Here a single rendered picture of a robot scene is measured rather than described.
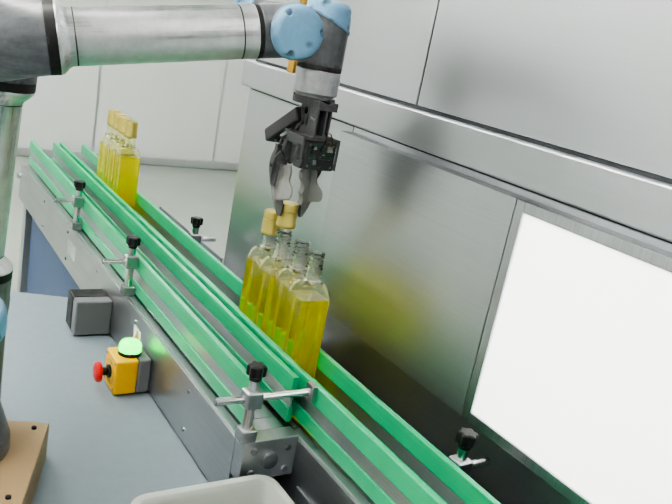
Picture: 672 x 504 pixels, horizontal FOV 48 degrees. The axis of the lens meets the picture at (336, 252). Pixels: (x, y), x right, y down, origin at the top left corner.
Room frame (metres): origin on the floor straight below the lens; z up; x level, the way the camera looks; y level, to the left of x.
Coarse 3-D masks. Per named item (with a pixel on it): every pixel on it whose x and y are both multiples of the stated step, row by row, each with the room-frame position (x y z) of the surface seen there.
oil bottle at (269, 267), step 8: (272, 256) 1.28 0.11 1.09; (264, 264) 1.28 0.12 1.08; (272, 264) 1.27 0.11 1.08; (280, 264) 1.27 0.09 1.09; (288, 264) 1.28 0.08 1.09; (264, 272) 1.27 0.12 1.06; (272, 272) 1.26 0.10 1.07; (256, 280) 1.29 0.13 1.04; (264, 280) 1.27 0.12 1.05; (272, 280) 1.26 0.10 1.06; (256, 288) 1.29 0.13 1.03; (264, 288) 1.27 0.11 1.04; (272, 288) 1.26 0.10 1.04; (256, 296) 1.29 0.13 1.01; (264, 296) 1.26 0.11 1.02; (256, 304) 1.28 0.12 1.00; (264, 304) 1.26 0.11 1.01; (256, 312) 1.28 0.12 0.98; (264, 312) 1.26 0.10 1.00; (256, 320) 1.27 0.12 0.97; (264, 320) 1.26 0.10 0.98; (264, 328) 1.26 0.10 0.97
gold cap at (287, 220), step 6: (288, 204) 1.28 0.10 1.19; (294, 204) 1.28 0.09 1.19; (282, 210) 1.28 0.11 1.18; (288, 210) 1.28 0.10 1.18; (294, 210) 1.28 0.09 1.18; (282, 216) 1.28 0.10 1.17; (288, 216) 1.28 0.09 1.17; (294, 216) 1.28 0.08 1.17; (276, 222) 1.29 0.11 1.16; (282, 222) 1.28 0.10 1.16; (288, 222) 1.28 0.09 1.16; (294, 222) 1.28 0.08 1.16; (288, 228) 1.28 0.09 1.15; (294, 228) 1.29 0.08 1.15
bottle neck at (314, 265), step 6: (312, 252) 1.20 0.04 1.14; (318, 252) 1.21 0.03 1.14; (312, 258) 1.18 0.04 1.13; (318, 258) 1.18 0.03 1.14; (324, 258) 1.20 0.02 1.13; (306, 264) 1.19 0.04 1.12; (312, 264) 1.18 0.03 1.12; (318, 264) 1.18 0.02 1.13; (306, 270) 1.19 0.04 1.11; (312, 270) 1.18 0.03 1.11; (318, 270) 1.18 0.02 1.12; (306, 276) 1.19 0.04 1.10; (312, 276) 1.18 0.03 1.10; (318, 276) 1.19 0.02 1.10
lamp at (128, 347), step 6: (120, 342) 1.33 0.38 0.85; (126, 342) 1.33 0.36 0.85; (132, 342) 1.33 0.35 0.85; (138, 342) 1.34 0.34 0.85; (120, 348) 1.32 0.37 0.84; (126, 348) 1.32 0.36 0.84; (132, 348) 1.32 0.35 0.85; (138, 348) 1.33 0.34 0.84; (120, 354) 1.32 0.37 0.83; (126, 354) 1.32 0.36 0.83; (132, 354) 1.32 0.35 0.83; (138, 354) 1.33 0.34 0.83
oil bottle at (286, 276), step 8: (280, 272) 1.24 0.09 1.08; (288, 272) 1.23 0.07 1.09; (296, 272) 1.23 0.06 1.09; (280, 280) 1.23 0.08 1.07; (288, 280) 1.22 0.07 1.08; (280, 288) 1.23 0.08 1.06; (288, 288) 1.21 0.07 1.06; (272, 296) 1.25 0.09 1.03; (280, 296) 1.23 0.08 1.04; (272, 304) 1.24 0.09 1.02; (280, 304) 1.22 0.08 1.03; (272, 312) 1.24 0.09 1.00; (280, 312) 1.22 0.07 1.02; (272, 320) 1.24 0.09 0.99; (280, 320) 1.21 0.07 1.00; (272, 328) 1.23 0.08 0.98; (280, 328) 1.21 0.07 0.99; (272, 336) 1.23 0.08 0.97
